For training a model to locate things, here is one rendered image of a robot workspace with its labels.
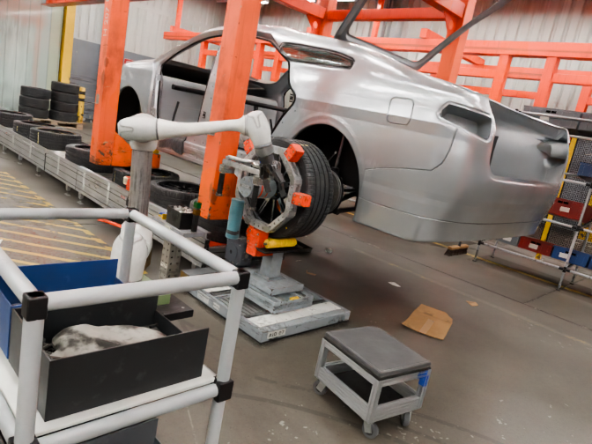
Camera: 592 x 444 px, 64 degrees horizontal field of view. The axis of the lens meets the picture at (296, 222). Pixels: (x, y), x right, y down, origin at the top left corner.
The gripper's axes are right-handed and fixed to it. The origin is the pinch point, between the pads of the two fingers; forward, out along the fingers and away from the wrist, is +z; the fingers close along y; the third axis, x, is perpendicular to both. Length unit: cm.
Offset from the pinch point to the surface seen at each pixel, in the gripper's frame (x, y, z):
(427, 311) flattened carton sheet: -124, 27, 159
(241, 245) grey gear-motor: -10, 81, 57
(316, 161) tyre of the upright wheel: -53, 33, 6
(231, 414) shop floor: 70, -33, 73
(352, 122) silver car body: -87, 32, -8
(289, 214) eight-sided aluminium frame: -23.0, 30.4, 28.6
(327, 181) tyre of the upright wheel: -54, 28, 19
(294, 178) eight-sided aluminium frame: -32.0, 29.1, 8.5
